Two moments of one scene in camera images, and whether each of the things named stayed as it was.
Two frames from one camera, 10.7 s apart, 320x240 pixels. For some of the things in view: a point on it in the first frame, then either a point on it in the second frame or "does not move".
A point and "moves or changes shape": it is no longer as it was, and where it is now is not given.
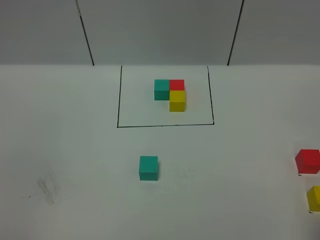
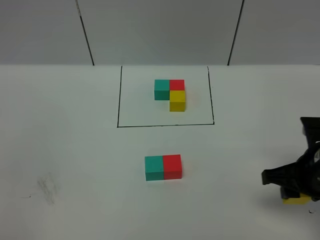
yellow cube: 313,198 → 303,199
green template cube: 161,89 does not move
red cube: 308,161 moves or changes shape
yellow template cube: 177,101 does not move
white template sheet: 137,107 does not move
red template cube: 177,85 does not move
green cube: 148,168 moves or changes shape
